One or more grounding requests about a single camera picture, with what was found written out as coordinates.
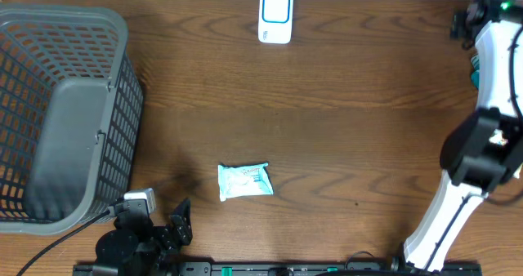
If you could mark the blue mouthwash bottle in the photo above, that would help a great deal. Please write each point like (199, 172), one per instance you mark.
(475, 76)

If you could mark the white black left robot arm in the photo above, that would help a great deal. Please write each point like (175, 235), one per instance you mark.
(139, 247)

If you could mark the grey plastic basket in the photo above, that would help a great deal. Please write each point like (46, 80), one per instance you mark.
(71, 108)

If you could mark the yellow snack bag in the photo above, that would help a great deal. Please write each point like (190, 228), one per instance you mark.
(497, 138)

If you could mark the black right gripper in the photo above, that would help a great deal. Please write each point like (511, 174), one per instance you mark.
(458, 27)

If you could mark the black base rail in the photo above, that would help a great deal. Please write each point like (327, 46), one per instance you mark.
(208, 269)

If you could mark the white barcode scanner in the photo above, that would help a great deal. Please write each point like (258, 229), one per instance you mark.
(275, 21)

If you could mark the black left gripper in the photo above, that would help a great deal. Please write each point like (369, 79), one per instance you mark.
(172, 241)

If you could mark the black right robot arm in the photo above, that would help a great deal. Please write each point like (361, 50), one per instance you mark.
(485, 150)

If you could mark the white tissue pack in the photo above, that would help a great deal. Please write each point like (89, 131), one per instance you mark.
(251, 180)

